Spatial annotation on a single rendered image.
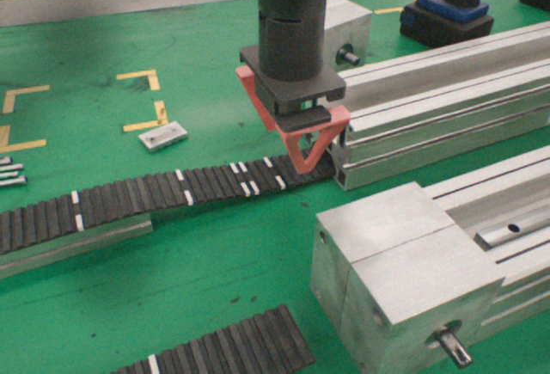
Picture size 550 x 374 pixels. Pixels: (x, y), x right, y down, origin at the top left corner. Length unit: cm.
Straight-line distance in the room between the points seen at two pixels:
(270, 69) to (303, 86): 3
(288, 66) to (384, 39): 42
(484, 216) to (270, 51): 23
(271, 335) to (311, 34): 24
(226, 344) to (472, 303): 17
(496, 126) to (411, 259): 30
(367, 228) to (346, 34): 35
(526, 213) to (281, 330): 23
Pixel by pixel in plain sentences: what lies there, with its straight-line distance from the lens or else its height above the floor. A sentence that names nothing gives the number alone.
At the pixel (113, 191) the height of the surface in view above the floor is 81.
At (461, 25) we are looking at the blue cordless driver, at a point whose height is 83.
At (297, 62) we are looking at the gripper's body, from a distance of 42.
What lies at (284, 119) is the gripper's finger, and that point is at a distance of 41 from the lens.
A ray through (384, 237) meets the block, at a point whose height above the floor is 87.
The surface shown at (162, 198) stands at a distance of 47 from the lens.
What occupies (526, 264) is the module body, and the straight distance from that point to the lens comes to 38.
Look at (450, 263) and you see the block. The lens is 35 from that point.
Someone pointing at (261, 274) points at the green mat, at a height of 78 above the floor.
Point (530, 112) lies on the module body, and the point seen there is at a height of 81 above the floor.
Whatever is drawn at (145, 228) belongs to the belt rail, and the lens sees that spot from 48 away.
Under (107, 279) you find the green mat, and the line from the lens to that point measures 46.
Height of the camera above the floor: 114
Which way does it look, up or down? 42 degrees down
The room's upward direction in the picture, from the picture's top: straight up
